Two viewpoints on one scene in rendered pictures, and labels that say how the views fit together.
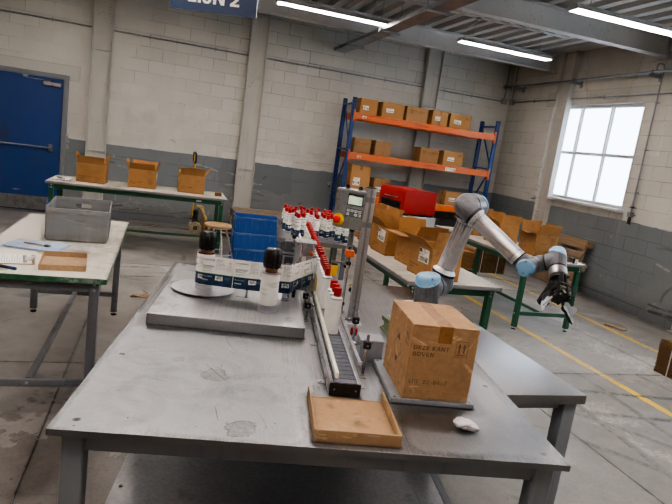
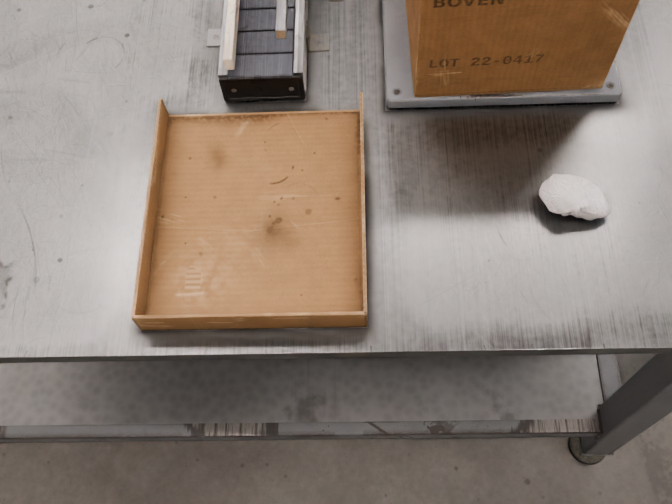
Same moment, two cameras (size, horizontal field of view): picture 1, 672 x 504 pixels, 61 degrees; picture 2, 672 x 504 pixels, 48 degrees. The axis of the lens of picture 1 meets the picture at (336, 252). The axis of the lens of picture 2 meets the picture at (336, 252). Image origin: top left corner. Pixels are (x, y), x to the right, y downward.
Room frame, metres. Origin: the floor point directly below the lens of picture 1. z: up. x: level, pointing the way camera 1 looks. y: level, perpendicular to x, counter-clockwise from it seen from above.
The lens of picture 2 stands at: (1.27, -0.31, 1.63)
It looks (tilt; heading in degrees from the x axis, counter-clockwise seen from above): 64 degrees down; 13
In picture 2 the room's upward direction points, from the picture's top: 6 degrees counter-clockwise
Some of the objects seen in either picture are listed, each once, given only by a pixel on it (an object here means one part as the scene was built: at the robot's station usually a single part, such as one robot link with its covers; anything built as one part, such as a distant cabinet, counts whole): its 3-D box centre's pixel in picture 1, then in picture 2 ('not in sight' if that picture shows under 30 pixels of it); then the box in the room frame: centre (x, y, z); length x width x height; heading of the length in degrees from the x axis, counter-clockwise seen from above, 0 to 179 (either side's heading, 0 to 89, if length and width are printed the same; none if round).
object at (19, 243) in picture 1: (36, 245); not in sight; (3.50, 1.86, 0.81); 0.32 x 0.24 x 0.01; 93
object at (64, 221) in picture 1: (80, 218); not in sight; (4.05, 1.84, 0.91); 0.60 x 0.40 x 0.22; 21
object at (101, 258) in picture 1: (58, 297); not in sight; (3.77, 1.84, 0.40); 1.90 x 0.75 x 0.80; 18
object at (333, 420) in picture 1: (351, 414); (257, 205); (1.69, -0.12, 0.85); 0.30 x 0.26 x 0.04; 8
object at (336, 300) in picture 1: (335, 310); not in sight; (2.37, -0.03, 0.98); 0.05 x 0.05 x 0.20
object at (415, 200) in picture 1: (402, 229); not in sight; (8.48, -0.93, 0.61); 0.70 x 0.60 x 1.22; 29
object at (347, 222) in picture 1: (353, 209); not in sight; (2.80, -0.06, 1.38); 0.17 x 0.10 x 0.19; 63
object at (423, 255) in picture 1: (436, 252); not in sight; (4.43, -0.78, 0.97); 0.51 x 0.39 x 0.37; 113
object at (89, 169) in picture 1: (92, 167); not in sight; (7.47, 3.29, 0.97); 0.47 x 0.41 x 0.37; 14
